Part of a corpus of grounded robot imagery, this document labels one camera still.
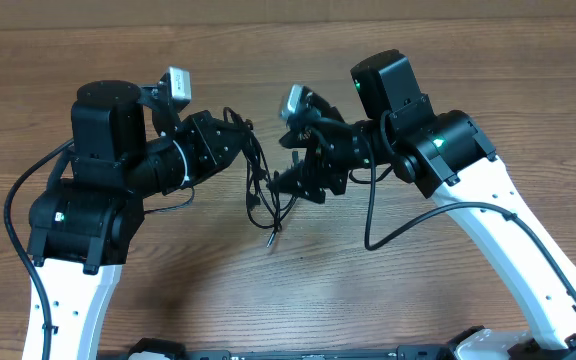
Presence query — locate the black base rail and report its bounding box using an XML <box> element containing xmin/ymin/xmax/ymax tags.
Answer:
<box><xmin>100</xmin><ymin>325</ymin><xmax>509</xmax><ymax>360</ymax></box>

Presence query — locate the black USB cable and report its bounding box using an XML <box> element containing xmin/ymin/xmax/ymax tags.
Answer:
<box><xmin>222</xmin><ymin>106</ymin><xmax>299</xmax><ymax>249</ymax></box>

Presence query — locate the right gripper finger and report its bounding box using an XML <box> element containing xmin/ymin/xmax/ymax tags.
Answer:
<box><xmin>279</xmin><ymin>126</ymin><xmax>318</xmax><ymax>149</ymax></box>
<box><xmin>268</xmin><ymin>162</ymin><xmax>326</xmax><ymax>204</ymax></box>

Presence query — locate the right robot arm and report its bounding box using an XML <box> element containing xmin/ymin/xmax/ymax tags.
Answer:
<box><xmin>270</xmin><ymin>49</ymin><xmax>576</xmax><ymax>359</ymax></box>

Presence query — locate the black right camera cable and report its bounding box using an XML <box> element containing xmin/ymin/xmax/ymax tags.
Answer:
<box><xmin>312</xmin><ymin>117</ymin><xmax>576</xmax><ymax>341</ymax></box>

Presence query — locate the black camera cable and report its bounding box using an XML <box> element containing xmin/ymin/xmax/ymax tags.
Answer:
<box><xmin>2</xmin><ymin>138</ymin><xmax>75</xmax><ymax>360</ymax></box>
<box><xmin>312</xmin><ymin>117</ymin><xmax>576</xmax><ymax>341</ymax></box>

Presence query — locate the black left camera cable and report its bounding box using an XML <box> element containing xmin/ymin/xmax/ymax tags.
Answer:
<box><xmin>2</xmin><ymin>138</ymin><xmax>75</xmax><ymax>360</ymax></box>

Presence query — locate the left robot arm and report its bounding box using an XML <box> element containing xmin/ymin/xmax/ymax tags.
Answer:
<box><xmin>23</xmin><ymin>80</ymin><xmax>252</xmax><ymax>359</ymax></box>

